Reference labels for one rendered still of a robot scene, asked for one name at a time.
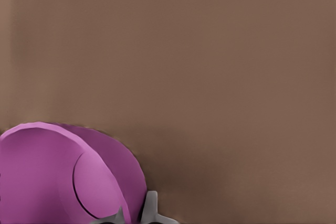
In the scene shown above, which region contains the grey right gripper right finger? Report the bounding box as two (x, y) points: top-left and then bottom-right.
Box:
(139, 190), (177, 224)

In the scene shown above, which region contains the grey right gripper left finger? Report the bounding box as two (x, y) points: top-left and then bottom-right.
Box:
(90, 205), (124, 224)

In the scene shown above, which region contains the pink bowl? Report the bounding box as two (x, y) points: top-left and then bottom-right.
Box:
(0, 121), (146, 224)

